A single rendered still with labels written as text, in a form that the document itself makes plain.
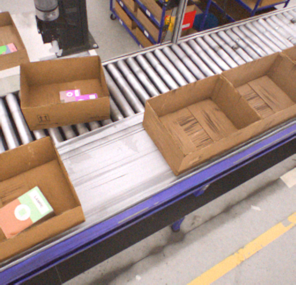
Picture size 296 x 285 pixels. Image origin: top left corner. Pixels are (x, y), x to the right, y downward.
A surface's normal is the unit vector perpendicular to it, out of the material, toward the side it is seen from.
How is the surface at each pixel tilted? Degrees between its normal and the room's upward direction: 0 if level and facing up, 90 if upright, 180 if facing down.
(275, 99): 1
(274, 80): 89
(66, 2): 90
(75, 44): 90
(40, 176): 1
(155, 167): 0
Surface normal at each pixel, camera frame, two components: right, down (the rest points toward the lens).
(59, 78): 0.25, 0.81
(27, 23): 0.10, -0.55
